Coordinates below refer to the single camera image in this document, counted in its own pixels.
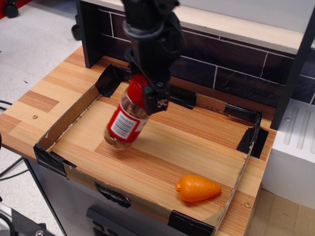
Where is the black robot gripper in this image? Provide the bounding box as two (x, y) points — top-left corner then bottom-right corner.
(123, 0), (185, 115)

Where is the red-capped spice bottle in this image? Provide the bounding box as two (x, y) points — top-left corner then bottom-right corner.
(104, 74), (150, 150)

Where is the cardboard fence with black tape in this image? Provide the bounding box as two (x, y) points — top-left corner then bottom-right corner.
(34, 65), (268, 236)

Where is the orange plastic toy carrot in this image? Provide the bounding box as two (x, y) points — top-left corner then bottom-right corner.
(175, 175), (222, 202)

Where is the dark brick-pattern shelf unit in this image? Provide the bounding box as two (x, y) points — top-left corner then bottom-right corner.
(76, 0), (315, 129)

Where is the white grooved cabinet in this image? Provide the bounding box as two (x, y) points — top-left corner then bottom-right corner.
(262, 99), (315, 208)

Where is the black chair caster wheel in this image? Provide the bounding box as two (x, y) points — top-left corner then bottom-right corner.
(0, 0), (19, 19)

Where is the black metal bracket with screw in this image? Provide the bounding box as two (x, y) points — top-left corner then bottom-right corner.
(11, 209), (50, 236)

